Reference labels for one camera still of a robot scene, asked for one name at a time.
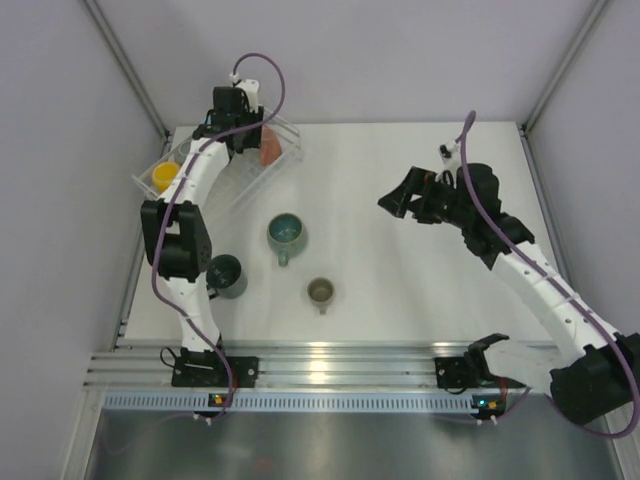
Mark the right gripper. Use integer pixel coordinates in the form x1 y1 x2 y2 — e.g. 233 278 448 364
379 167 472 230

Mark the teal speckled ceramic mug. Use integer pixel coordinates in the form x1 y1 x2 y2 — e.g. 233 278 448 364
267 213 307 268

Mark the small grey beige cup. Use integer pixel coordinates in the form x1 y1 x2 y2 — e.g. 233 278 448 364
307 277 335 315

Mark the small pink cup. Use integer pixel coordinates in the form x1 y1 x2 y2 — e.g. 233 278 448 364
260 126 282 167

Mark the dark green mug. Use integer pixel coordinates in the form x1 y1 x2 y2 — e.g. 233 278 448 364
206 254 248 299

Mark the yellow enamel mug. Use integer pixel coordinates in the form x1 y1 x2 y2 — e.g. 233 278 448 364
151 161 181 193

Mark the grey blue glazed mug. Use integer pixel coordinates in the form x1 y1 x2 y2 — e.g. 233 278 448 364
177 142 191 156

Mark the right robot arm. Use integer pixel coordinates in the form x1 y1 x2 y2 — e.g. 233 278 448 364
377 163 639 425

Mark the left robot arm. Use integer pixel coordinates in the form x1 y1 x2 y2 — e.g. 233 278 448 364
140 80 264 388

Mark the clear acrylic dish rack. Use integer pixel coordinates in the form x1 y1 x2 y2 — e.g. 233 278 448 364
131 90 305 236

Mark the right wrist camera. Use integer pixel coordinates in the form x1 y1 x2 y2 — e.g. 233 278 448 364
439 141 461 170

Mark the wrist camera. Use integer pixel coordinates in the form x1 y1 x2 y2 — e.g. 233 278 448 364
229 73 260 112
439 141 461 170

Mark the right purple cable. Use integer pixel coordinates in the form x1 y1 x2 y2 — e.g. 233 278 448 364
457 109 640 439

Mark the purple cable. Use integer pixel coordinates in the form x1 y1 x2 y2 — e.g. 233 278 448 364
457 109 640 439
152 53 286 351

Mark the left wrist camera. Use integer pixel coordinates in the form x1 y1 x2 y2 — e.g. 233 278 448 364
229 73 260 112

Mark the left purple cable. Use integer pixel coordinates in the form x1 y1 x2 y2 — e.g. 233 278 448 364
152 53 286 351

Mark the aluminium mounting rail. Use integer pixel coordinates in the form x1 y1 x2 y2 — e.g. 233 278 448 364
83 341 467 391

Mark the perforated cable tray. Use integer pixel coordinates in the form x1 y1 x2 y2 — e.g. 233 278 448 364
102 392 481 413

